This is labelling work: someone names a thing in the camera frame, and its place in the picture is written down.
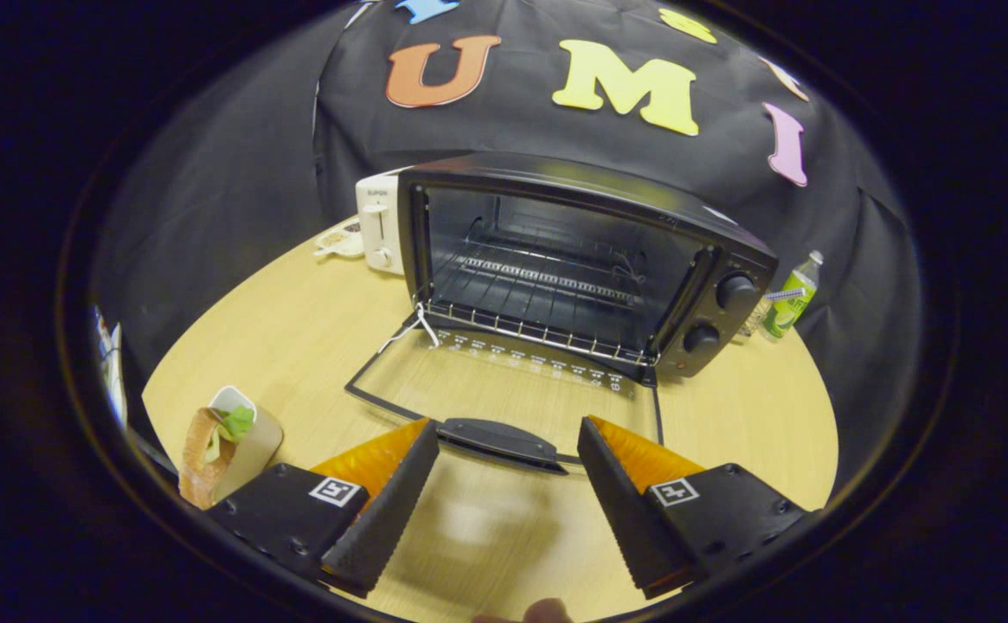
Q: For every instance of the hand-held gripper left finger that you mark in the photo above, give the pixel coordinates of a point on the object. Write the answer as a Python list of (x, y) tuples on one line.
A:
[(395, 510)]

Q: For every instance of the white slot toaster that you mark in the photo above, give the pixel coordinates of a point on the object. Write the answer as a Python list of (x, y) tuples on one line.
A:
[(380, 225)]

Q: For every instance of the black toaster oven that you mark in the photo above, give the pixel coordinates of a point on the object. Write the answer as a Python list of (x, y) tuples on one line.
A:
[(720, 320)]

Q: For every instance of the small white plate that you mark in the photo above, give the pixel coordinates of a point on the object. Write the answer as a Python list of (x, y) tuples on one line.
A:
[(339, 240)]

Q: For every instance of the striped stick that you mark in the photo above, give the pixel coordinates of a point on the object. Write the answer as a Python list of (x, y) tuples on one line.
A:
[(785, 295)]

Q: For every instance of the black backdrop cloth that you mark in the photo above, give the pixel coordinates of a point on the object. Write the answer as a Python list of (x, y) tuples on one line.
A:
[(235, 173)]

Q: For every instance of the green label plastic bottle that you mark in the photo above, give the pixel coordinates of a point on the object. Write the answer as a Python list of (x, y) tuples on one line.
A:
[(793, 294)]

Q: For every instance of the lettuce sandwich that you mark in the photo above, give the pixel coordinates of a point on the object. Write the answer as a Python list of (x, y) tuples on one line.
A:
[(205, 450)]

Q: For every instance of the white sandwich holder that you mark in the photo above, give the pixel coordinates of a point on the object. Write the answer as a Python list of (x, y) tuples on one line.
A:
[(257, 446)]

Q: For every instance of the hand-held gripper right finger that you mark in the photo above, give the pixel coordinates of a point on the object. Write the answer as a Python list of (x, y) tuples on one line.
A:
[(620, 510)]

